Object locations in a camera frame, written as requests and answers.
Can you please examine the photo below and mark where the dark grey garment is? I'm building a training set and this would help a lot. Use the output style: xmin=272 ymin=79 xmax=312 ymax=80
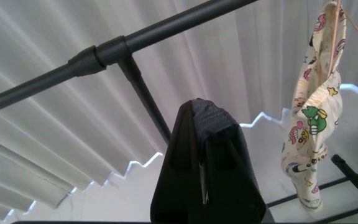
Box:
xmin=191 ymin=97 xmax=241 ymax=142

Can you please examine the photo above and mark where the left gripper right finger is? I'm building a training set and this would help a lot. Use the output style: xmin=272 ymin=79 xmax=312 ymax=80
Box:
xmin=201 ymin=123 xmax=267 ymax=223

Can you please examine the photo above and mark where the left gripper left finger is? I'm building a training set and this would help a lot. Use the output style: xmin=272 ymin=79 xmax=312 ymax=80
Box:
xmin=150 ymin=99 xmax=205 ymax=223

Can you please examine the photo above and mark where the pink clothes hanger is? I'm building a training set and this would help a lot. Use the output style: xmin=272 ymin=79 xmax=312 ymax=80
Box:
xmin=326 ymin=0 xmax=358 ymax=79

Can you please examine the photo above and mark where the cream printed garment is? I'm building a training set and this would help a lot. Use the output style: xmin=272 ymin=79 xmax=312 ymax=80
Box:
xmin=280 ymin=1 xmax=348 ymax=213

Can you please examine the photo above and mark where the white curtain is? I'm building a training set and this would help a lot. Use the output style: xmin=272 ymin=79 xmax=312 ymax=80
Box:
xmin=0 ymin=0 xmax=358 ymax=222

